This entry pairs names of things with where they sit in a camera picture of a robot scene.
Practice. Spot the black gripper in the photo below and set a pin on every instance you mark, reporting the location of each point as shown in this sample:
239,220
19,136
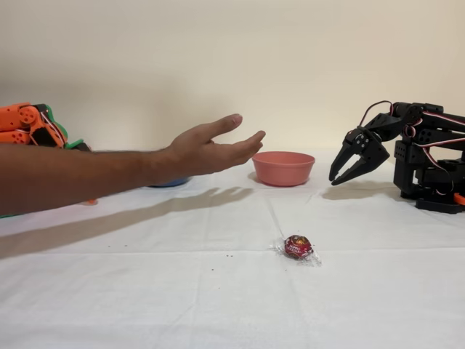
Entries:
370,150

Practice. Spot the red candy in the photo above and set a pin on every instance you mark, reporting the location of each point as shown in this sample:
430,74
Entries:
298,248

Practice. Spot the person's bare forearm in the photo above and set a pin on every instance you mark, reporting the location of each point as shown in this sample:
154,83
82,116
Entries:
72,178

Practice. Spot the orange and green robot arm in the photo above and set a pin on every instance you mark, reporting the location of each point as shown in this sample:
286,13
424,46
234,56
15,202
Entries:
14,123

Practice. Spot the green robot base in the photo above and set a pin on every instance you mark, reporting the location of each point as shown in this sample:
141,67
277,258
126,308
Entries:
9,216

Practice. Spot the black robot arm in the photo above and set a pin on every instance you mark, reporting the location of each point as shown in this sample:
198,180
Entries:
410,163

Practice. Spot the person's bare hand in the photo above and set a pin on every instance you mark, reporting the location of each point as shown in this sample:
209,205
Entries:
203,152

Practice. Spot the pink bowl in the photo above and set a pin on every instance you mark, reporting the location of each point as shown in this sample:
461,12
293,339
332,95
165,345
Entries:
283,169

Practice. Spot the blue bowl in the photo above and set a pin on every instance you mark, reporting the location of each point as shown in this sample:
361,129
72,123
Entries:
170,183

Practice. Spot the small orange base clamp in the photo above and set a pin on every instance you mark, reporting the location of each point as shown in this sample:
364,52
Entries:
460,198

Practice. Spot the white tablecloth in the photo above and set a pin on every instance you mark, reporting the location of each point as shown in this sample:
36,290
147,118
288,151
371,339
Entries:
218,309

